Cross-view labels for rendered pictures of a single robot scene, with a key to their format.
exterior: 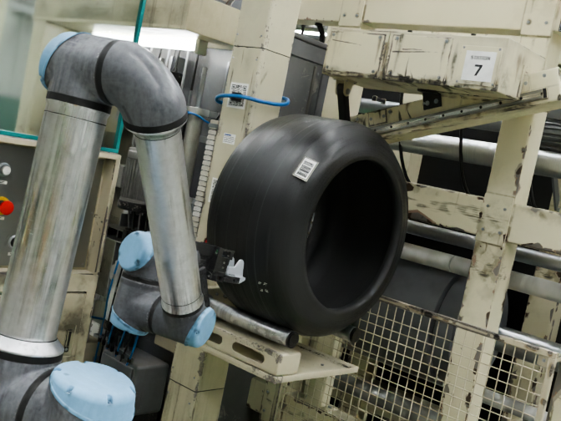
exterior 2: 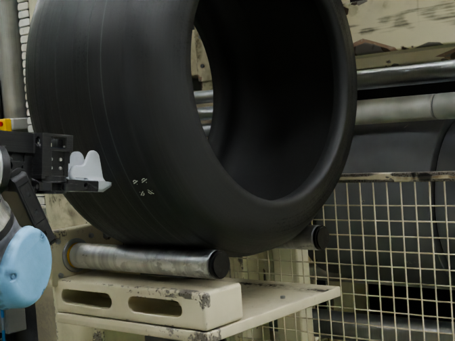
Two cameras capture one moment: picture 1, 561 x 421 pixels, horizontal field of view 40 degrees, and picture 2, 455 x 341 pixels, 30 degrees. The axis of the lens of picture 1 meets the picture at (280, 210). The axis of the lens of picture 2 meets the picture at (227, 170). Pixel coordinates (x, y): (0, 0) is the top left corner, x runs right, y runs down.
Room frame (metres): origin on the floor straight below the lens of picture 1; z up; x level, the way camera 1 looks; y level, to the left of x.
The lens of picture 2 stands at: (0.69, -0.11, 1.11)
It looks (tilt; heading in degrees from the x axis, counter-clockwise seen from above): 3 degrees down; 359
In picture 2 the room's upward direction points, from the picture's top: 4 degrees counter-clockwise
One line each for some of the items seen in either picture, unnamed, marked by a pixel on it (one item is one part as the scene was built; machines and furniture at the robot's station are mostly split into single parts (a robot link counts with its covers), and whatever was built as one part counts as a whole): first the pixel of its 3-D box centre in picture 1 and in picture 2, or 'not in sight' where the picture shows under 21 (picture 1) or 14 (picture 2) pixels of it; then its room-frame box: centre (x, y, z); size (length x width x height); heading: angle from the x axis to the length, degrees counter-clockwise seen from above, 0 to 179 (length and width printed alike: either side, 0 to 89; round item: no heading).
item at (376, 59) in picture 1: (427, 66); not in sight; (2.35, -0.35, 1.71); 0.61 x 0.25 x 0.15; 49
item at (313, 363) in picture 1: (271, 353); (200, 302); (2.21, -0.06, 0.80); 0.37 x 0.36 x 0.02; 139
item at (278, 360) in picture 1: (240, 343); (143, 298); (2.10, 0.03, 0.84); 0.36 x 0.09 x 0.06; 49
